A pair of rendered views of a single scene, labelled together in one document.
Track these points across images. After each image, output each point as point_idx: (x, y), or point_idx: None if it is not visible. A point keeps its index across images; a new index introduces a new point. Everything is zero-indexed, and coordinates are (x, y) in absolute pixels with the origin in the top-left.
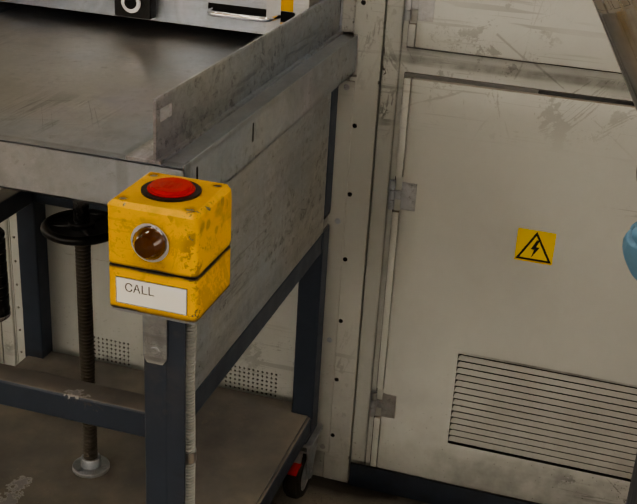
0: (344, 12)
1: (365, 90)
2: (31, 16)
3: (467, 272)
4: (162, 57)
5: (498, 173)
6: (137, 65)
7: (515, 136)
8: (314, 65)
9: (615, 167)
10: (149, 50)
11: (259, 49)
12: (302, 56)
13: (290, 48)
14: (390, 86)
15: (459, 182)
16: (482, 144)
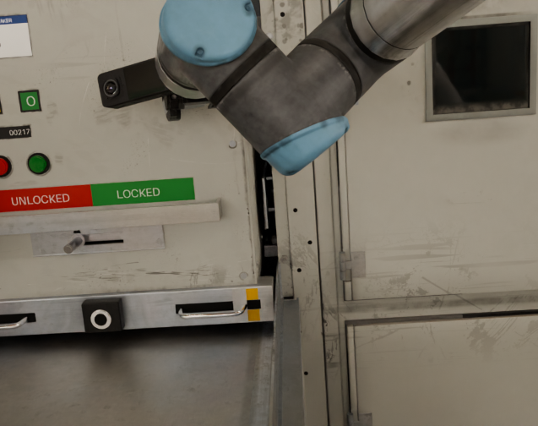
0: (283, 281)
1: (311, 341)
2: None
3: None
4: (154, 374)
5: (441, 390)
6: (138, 394)
7: (450, 357)
8: (296, 347)
9: None
10: (135, 367)
11: (275, 363)
12: (279, 340)
13: (278, 341)
14: (333, 335)
15: (408, 403)
16: (423, 368)
